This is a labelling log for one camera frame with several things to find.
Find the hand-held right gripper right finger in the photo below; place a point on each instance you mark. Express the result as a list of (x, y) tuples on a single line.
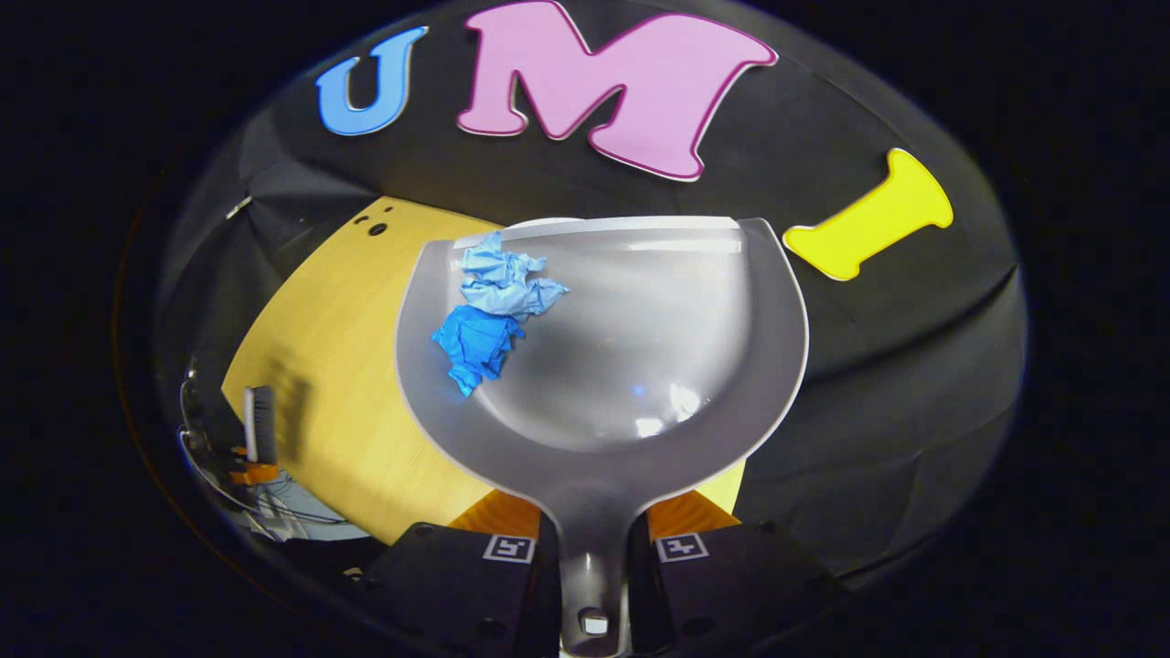
[(731, 585)]

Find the grey plastic dustpan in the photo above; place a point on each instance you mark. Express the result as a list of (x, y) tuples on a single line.
[(640, 347)]

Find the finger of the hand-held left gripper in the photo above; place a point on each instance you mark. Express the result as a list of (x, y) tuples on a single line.
[(254, 473)]

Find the silver metal clip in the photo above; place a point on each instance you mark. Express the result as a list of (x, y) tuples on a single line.
[(239, 206)]

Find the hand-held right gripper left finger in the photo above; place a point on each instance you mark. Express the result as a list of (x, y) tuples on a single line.
[(448, 585)]

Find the yellow wooden desktop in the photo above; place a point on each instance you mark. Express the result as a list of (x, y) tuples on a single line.
[(338, 384)]

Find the black backdrop cloth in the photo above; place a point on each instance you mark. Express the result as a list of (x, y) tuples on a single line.
[(896, 366)]

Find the small grey broom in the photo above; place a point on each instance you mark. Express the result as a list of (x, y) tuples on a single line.
[(260, 425)]

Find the blue paper trash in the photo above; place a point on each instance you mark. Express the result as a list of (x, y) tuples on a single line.
[(484, 338)]

